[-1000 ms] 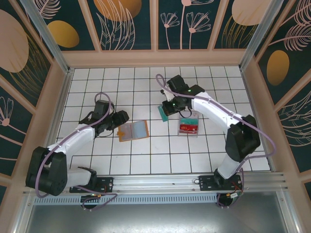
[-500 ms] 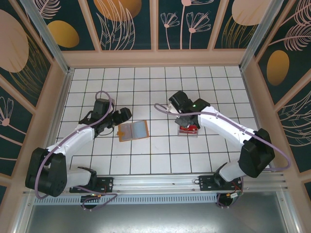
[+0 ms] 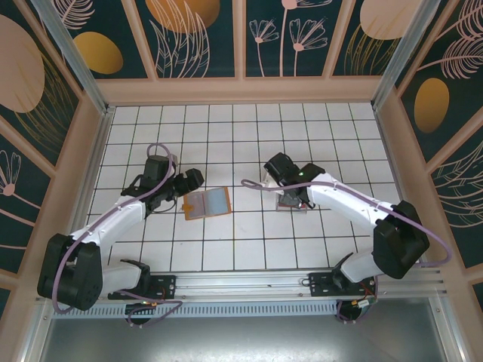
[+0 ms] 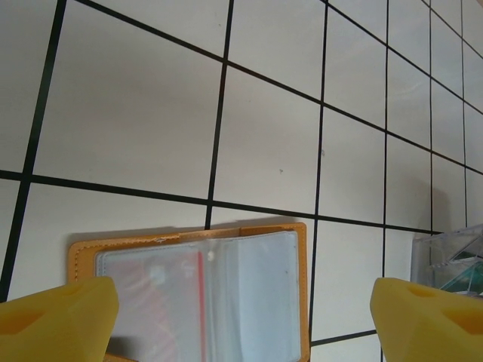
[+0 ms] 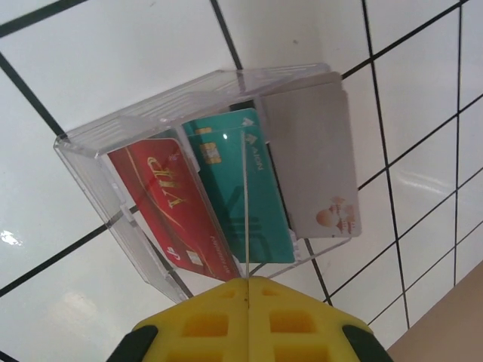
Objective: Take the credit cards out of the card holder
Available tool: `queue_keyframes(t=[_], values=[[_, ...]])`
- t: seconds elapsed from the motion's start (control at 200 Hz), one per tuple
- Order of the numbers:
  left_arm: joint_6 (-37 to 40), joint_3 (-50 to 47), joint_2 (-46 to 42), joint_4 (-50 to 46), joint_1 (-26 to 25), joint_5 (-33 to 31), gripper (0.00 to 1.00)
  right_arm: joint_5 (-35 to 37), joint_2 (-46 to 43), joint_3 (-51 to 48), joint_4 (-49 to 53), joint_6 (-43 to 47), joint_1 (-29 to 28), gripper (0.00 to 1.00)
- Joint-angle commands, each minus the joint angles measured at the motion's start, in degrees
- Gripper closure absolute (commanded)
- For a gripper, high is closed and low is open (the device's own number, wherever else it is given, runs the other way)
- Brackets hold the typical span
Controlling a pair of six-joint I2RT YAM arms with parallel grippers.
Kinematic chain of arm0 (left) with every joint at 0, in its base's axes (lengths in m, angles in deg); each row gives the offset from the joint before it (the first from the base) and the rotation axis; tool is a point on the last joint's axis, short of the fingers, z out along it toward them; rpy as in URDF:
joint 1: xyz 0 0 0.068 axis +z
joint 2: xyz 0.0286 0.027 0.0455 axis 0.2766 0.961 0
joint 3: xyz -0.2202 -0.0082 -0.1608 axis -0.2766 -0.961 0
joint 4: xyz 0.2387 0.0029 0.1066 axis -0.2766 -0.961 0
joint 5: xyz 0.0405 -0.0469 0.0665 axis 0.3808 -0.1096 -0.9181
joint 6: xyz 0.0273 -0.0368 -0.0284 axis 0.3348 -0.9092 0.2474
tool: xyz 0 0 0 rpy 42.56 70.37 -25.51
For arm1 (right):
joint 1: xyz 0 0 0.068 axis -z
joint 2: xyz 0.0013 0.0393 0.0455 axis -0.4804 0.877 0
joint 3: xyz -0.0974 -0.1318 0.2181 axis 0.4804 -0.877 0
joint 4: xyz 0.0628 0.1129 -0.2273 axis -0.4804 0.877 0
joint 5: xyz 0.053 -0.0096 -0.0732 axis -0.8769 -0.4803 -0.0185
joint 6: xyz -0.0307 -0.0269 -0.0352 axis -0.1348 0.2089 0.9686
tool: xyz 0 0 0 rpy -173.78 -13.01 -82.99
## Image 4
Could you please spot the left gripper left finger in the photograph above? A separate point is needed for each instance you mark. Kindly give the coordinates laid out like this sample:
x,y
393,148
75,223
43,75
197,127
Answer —
x,y
53,324

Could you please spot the clear acrylic card stand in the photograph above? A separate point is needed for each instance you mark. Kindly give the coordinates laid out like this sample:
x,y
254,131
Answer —
x,y
426,256

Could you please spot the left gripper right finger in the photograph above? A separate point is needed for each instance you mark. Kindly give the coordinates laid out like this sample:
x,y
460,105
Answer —
x,y
426,328

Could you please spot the red silver credit card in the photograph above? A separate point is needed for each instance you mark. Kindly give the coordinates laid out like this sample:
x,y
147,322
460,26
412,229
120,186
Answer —
x,y
166,301

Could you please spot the orange leather card holder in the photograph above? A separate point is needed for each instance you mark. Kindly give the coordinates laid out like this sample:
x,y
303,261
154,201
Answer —
x,y
245,283

